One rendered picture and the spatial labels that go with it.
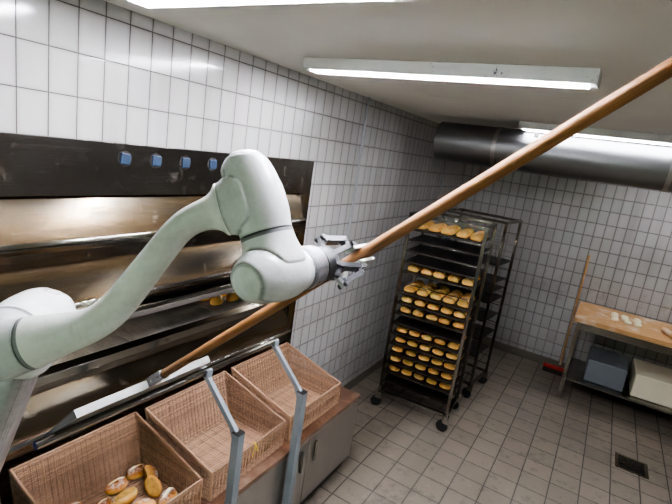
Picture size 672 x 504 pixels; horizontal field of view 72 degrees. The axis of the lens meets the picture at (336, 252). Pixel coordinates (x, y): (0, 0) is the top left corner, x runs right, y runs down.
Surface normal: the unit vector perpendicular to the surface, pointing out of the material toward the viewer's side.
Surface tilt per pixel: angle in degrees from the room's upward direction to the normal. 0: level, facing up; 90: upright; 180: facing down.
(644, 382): 90
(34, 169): 90
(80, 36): 90
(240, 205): 80
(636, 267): 90
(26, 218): 70
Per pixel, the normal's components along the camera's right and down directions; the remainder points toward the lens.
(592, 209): -0.52, 0.11
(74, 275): 0.84, -0.11
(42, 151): 0.84, 0.23
